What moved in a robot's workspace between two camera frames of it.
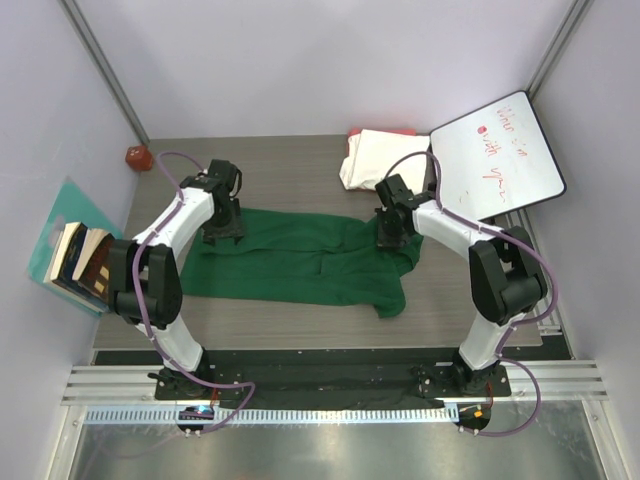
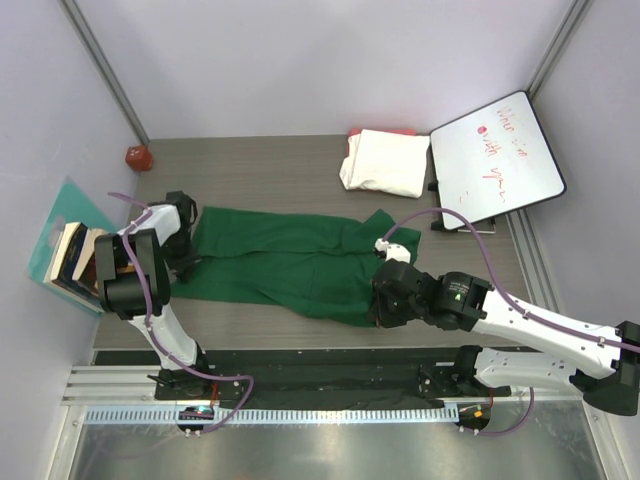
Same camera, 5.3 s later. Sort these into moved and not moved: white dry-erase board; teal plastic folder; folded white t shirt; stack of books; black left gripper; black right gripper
Moved: black right gripper; black left gripper
Not moved: folded white t shirt; stack of books; white dry-erase board; teal plastic folder
